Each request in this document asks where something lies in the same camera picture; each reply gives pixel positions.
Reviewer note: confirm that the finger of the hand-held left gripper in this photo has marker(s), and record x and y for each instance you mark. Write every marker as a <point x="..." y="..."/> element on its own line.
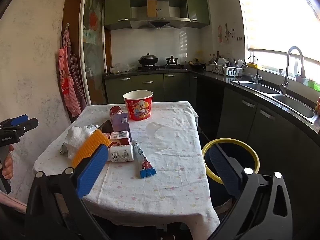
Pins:
<point x="18" y="120"/>
<point x="27" y="126"/>

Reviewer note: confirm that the small steel faucet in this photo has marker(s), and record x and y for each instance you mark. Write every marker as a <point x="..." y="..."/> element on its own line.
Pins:
<point x="256" y="75"/>

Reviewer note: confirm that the white dish rack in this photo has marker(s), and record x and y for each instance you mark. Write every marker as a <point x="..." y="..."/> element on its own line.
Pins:
<point x="225" y="70"/>

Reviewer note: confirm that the dark sauce bottle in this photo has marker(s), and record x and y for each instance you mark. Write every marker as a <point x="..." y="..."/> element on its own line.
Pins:
<point x="218" y="56"/>

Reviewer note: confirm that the green wall cabinet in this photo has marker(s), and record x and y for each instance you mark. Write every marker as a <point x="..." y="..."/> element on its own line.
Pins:
<point x="197" y="7"/>
<point x="116" y="7"/>

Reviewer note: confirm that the white paper towel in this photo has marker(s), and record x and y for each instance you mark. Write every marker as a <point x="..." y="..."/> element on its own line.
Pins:
<point x="75" y="140"/>

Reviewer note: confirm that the white plate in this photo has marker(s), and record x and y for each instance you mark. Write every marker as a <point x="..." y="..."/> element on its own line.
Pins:
<point x="222" y="62"/>

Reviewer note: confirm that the red soda can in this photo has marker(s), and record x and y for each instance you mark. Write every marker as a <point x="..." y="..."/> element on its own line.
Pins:
<point x="115" y="111"/>

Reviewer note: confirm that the frosted glass sliding door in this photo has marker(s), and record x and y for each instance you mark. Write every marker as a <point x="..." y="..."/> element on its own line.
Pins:
<point x="93" y="42"/>

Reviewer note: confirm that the yellow dish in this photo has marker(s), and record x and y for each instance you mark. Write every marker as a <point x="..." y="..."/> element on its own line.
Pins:
<point x="252" y="65"/>

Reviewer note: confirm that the white floral tablecloth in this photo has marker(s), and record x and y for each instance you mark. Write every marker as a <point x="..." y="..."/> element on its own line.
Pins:
<point x="170" y="175"/>

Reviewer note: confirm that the orange spiky brush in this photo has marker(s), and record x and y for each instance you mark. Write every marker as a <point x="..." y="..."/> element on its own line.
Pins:
<point x="91" y="145"/>

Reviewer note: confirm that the black pan with lid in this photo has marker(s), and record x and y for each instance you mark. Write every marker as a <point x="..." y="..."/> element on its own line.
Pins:
<point x="197" y="64"/>

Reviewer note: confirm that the black stone countertop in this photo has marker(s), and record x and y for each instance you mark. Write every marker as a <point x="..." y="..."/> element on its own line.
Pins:
<point x="220" y="76"/>

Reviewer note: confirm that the clear plastic cup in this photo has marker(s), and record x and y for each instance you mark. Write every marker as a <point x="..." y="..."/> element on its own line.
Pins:
<point x="160" y="133"/>

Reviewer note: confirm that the crumpled plastic bag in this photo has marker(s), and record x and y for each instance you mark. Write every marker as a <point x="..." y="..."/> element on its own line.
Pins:
<point x="122" y="68"/>

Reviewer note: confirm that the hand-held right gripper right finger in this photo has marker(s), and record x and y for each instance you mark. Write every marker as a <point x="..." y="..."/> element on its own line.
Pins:
<point x="222" y="172"/>

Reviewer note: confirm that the printed toothpaste tube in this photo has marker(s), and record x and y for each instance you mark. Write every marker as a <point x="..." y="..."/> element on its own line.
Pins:
<point x="143" y="162"/>

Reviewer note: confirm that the green base cabinet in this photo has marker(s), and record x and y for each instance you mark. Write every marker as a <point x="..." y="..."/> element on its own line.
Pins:
<point x="262" y="130"/>
<point x="150" y="87"/>

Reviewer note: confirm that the red paper bucket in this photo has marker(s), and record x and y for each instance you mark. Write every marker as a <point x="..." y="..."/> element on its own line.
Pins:
<point x="137" y="110"/>

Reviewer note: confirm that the steel range hood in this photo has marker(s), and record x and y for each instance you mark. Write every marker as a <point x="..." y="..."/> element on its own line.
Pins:
<point x="160" y="21"/>

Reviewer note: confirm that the brown cardboard box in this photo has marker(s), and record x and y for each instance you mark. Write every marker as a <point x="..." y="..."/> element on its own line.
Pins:
<point x="151" y="7"/>

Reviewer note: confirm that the window blind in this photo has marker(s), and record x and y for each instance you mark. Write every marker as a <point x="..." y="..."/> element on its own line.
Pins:
<point x="275" y="17"/>

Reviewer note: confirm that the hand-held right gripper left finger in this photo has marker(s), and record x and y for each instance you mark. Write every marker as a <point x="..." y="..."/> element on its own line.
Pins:
<point x="91" y="170"/>

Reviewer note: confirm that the dark brown pouch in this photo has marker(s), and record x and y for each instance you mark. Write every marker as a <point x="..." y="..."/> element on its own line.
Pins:
<point x="106" y="127"/>

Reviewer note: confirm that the person's left hand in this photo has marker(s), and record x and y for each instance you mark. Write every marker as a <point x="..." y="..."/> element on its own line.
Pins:
<point x="7" y="166"/>

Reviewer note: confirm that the yellow rimmed trash bin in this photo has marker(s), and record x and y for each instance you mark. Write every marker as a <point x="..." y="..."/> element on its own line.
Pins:
<point x="232" y="140"/>

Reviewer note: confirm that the white pill bottle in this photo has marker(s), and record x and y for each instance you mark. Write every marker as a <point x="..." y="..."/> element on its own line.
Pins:
<point x="122" y="153"/>

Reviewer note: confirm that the black gas stove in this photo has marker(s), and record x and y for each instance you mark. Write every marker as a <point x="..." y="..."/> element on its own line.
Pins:
<point x="162" y="67"/>

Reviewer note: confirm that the red printed apron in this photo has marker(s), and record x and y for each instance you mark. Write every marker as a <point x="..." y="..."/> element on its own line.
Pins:
<point x="66" y="80"/>

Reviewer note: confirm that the black wok with lid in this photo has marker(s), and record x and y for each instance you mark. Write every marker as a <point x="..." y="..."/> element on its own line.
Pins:
<point x="148" y="60"/>

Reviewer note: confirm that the person's left forearm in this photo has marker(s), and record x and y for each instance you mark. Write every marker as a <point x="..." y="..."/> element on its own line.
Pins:
<point x="11" y="201"/>

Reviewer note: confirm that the green plastic container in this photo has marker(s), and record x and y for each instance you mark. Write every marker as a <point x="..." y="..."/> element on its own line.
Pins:
<point x="313" y="84"/>

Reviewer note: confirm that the small grey cup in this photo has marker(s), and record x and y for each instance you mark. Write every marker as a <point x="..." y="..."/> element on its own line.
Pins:
<point x="280" y="72"/>

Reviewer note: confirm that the tall steel faucet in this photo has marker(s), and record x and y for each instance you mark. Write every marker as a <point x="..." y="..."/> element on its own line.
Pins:
<point x="287" y="62"/>

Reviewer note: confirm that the wall sticker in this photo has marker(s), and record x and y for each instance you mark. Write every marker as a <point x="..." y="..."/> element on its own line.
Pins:
<point x="220" y="35"/>

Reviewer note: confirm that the blue bowl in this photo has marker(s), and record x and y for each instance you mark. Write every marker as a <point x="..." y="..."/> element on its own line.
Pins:
<point x="300" y="79"/>

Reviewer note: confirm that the red and white carton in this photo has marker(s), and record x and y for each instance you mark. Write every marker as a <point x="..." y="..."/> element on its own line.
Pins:
<point x="117" y="136"/>

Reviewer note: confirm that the purple cardboard box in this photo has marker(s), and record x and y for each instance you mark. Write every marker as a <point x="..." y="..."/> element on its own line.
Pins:
<point x="120" y="123"/>

